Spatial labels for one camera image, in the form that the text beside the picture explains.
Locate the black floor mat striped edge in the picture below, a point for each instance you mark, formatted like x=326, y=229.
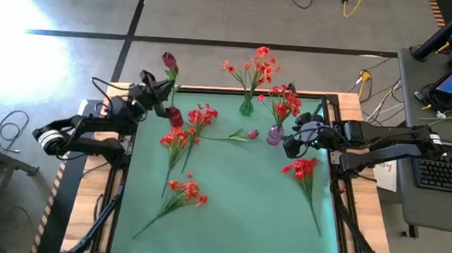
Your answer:
x=66, y=211

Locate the orange artificial flower bunch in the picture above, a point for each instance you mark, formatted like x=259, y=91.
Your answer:
x=177, y=137
x=189, y=190

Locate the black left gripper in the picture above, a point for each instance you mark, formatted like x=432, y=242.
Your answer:
x=144, y=95

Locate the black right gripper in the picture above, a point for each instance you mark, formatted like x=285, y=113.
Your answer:
x=309, y=132

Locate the red glass vase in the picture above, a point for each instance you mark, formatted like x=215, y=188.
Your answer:
x=176, y=119

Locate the green glass vase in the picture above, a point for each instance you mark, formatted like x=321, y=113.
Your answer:
x=246, y=109

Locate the sparse orange flower bunch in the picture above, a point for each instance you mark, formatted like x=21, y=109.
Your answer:
x=262, y=51

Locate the grey monitor desk top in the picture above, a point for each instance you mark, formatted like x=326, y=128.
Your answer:
x=416, y=113

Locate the striped hazard tape strip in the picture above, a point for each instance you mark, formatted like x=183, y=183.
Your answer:
x=435, y=9

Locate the white paper sheet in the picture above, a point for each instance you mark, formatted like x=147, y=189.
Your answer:
x=387, y=181

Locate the red artificial flower bunch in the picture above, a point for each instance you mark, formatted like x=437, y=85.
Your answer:
x=303, y=167
x=201, y=116
x=289, y=102

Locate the green table mat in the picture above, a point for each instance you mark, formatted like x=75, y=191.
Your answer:
x=224, y=227

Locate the black metal stand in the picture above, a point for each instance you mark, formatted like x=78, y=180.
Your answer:
x=7, y=161

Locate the spare green flower stems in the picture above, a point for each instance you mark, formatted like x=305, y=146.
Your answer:
x=443, y=118

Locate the grey keyboard tray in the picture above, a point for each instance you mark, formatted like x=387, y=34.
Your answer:
x=431, y=211

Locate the black monitor pole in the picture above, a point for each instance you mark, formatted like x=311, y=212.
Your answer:
x=440, y=37

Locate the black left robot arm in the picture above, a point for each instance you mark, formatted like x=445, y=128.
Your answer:
x=94, y=121

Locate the black keyboard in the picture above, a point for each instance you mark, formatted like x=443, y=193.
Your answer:
x=448, y=175

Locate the purple glass vase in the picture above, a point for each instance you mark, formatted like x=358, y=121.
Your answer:
x=275, y=137

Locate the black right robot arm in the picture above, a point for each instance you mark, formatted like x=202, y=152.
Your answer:
x=384, y=133

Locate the black aluminium table frame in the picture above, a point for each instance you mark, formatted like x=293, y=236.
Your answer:
x=212, y=90

